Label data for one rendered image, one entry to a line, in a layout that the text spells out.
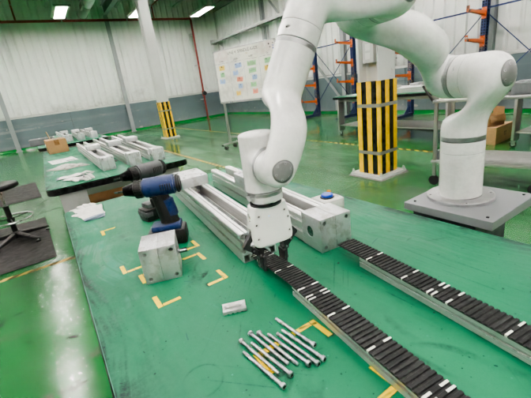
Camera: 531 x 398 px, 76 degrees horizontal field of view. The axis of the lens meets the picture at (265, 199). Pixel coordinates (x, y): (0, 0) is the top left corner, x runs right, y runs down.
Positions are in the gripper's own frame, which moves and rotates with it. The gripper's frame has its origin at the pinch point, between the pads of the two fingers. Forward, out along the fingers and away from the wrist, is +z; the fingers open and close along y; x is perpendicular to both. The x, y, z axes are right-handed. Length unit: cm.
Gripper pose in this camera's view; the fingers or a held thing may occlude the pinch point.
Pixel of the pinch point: (273, 258)
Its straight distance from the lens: 85.2
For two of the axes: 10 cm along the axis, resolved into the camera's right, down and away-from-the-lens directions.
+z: 1.3, 9.4, 3.2
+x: -4.6, -2.3, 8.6
